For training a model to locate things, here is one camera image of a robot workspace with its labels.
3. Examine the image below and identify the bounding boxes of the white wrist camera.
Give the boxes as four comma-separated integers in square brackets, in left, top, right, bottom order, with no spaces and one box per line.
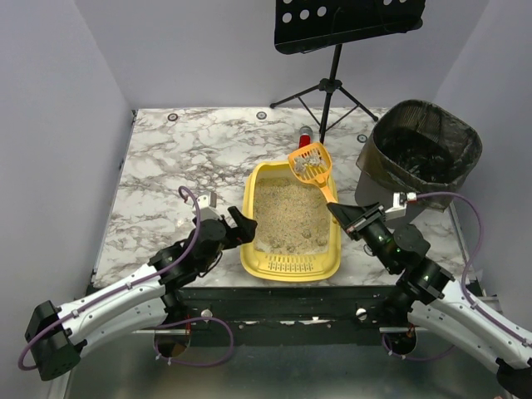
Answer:
[194,191,220,221]
[384,192,417,220]

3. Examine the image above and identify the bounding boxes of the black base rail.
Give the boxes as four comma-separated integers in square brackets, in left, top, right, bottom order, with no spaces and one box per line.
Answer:
[136,282,433,348]

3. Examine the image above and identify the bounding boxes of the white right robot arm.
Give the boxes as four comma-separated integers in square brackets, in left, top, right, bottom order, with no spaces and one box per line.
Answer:
[328,203,531,398]

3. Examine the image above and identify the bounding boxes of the cat litter granules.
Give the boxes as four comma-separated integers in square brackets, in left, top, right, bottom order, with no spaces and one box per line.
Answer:
[253,164,331,255]

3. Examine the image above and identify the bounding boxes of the black music stand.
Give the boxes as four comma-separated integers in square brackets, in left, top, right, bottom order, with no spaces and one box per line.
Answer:
[269,0,426,142]

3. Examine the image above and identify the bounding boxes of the orange litter scoop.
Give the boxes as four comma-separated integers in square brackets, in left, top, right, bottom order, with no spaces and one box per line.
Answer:
[288,142,337,203]

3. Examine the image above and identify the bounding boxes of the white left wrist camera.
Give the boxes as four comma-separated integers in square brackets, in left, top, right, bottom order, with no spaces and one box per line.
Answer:
[194,191,220,221]

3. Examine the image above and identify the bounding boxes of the grey mesh waste bin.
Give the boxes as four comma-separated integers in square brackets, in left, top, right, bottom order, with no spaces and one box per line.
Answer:
[355,100,483,207]

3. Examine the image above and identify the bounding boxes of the yellow and grey litter box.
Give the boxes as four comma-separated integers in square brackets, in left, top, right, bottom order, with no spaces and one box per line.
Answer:
[240,161,341,283]

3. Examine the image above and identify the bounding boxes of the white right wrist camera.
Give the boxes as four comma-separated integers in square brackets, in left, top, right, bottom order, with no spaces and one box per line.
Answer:
[384,192,417,220]

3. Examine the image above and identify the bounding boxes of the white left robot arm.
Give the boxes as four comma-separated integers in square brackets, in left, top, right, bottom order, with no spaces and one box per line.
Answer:
[23,206,257,382]

